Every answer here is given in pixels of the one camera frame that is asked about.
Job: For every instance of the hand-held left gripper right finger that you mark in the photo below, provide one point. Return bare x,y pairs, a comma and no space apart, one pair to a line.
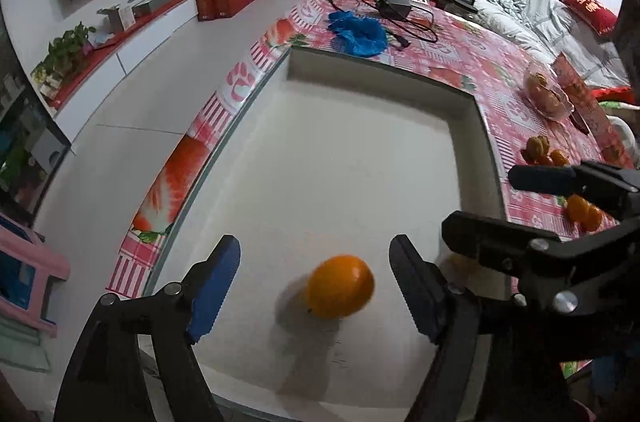
412,287

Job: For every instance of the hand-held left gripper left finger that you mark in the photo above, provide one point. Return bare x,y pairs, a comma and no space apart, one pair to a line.
215,289

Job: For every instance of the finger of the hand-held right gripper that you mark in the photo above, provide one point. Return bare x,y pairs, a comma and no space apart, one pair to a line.
480,237
542,178

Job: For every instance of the orange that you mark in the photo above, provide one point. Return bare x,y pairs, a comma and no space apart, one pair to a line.
576,207
340,287
594,218

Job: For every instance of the white rectangular tray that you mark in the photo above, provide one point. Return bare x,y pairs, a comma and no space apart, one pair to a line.
350,152

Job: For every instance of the physalis with dry husk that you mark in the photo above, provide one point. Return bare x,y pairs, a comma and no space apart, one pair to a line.
536,146

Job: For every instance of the clear glass bowl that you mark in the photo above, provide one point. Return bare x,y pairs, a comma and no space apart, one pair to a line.
547,95

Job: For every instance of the red trimmed cushion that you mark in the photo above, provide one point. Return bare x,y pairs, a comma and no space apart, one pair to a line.
617,96

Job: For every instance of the red checked strawberry tablecloth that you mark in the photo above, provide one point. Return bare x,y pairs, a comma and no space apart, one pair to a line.
500,67

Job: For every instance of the sofa with white quilts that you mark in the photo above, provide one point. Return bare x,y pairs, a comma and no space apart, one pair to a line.
545,17

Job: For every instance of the pink stool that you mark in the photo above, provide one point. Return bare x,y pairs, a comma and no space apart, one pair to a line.
30,252

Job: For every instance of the black power adapter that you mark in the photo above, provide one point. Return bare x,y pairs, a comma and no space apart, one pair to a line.
395,8

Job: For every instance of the glass display case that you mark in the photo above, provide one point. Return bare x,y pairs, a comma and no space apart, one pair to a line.
25,152

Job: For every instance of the blue gloves pile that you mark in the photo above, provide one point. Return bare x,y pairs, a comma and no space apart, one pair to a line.
357,33

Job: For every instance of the white cabinet with red top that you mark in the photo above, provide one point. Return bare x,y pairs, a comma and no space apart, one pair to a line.
150,37

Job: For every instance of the green potted plant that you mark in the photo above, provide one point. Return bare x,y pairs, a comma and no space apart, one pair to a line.
62,52

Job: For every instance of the white open box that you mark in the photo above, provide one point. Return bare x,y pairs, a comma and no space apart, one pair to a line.
117,17

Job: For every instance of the grey box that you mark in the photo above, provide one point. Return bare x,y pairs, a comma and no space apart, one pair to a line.
151,5

